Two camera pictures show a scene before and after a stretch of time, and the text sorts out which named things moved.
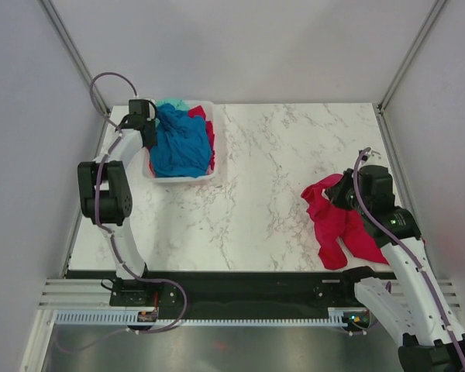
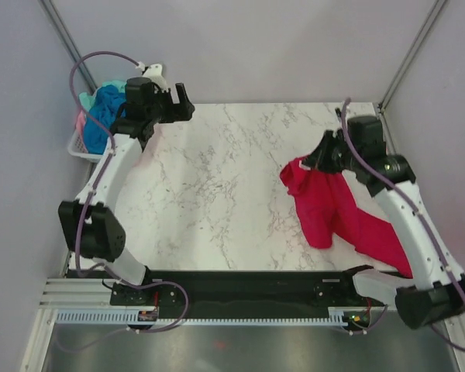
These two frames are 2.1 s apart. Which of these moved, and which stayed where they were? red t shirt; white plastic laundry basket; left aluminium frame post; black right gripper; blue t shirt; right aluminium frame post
Moved: blue t shirt; red t shirt; black right gripper; white plastic laundry basket
Stayed: right aluminium frame post; left aluminium frame post
